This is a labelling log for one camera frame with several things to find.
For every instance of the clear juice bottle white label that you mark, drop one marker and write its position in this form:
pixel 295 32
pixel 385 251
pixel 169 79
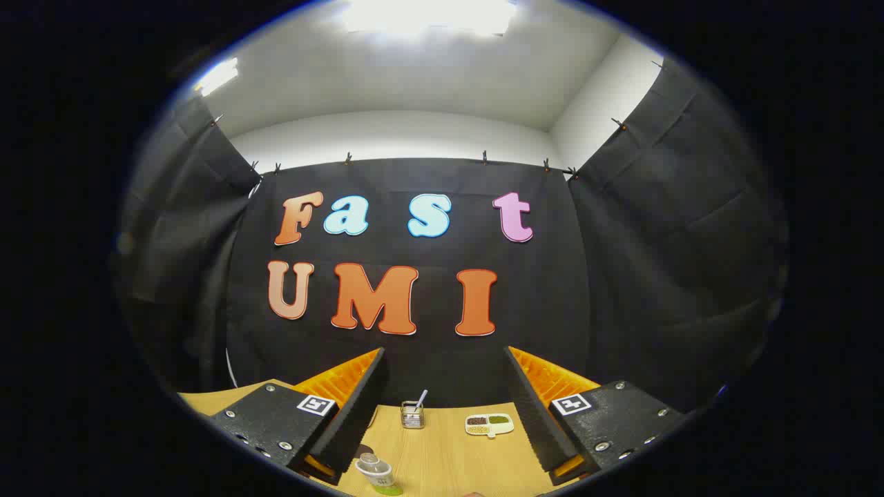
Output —
pixel 376 474

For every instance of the small ceiling light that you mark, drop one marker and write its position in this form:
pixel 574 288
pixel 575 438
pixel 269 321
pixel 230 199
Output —
pixel 216 76

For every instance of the clear drinking straw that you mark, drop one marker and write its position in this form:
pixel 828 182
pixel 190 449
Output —
pixel 421 397

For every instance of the clear ribbed glass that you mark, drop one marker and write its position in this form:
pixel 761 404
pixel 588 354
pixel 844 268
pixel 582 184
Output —
pixel 412 416

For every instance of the large ceiling light panel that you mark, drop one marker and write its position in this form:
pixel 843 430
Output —
pixel 428 15

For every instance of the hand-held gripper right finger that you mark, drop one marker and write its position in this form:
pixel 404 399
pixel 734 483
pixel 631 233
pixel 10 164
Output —
pixel 535 414

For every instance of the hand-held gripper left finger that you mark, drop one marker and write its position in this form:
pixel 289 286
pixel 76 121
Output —
pixel 356 414

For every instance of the white divided dish with beans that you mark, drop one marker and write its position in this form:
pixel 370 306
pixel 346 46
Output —
pixel 489 424

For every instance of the dark brown round coaster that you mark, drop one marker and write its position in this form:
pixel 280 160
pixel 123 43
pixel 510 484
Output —
pixel 364 450

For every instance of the wooden table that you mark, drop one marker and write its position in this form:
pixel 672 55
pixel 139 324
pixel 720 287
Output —
pixel 449 459

